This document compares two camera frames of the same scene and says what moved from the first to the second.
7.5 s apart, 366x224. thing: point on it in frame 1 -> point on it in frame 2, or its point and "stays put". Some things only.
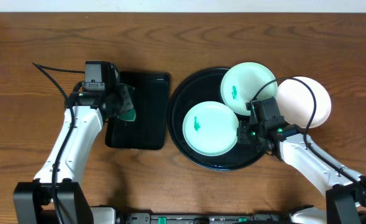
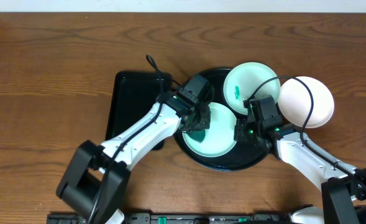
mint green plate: x=210 y=128 stays put
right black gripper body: x=251 y=134 stays put
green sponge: x=128 y=115 -> x=198 y=135
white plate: x=296 y=102 stays put
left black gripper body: x=125 y=101 -> x=198 y=121
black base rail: x=255 y=218 stays put
